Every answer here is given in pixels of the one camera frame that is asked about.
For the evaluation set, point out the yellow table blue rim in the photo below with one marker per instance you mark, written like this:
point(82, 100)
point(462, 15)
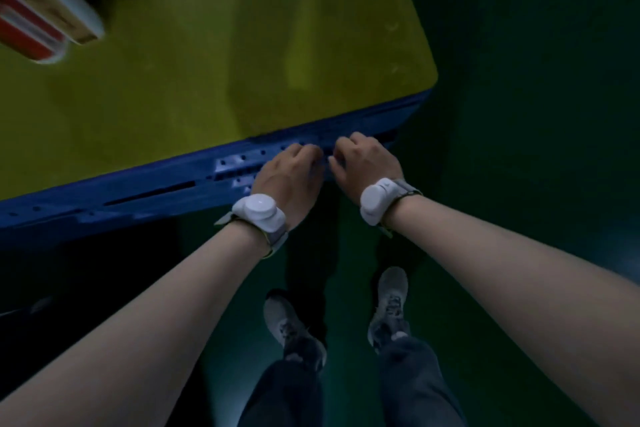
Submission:
point(200, 66)

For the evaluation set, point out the white wrist tracker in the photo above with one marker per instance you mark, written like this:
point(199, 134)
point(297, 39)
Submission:
point(375, 199)
point(257, 209)

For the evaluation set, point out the person's right forearm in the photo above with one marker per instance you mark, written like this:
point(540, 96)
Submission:
point(525, 291)

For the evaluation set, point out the person's left leg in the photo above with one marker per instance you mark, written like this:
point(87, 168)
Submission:
point(290, 396)

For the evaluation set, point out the person's left hand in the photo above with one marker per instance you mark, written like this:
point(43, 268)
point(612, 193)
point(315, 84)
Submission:
point(292, 179)

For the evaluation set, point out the grey shoe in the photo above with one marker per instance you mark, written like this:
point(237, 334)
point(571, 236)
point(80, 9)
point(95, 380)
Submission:
point(392, 296)
point(285, 321)

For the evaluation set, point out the person's right leg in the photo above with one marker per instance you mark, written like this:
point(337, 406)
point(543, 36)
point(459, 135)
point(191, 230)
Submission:
point(415, 386)

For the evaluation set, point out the grey right shoe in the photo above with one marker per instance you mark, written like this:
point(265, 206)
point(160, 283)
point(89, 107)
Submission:
point(392, 296)

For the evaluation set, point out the grey left shoe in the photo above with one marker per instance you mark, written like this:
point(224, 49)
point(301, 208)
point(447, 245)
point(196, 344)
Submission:
point(285, 321)

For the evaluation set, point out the white right wrist tracker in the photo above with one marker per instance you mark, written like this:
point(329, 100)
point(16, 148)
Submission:
point(375, 199)

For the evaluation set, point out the person's left forearm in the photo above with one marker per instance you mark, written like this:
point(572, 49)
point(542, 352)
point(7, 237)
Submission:
point(150, 331)

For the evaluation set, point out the person's right hand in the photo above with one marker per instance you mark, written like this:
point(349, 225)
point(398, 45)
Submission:
point(365, 161)

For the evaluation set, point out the white left wrist tracker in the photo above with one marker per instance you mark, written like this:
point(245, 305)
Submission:
point(257, 209)

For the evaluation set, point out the person's leg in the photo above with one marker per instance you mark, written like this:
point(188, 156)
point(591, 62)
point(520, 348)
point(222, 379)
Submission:
point(415, 386)
point(290, 396)

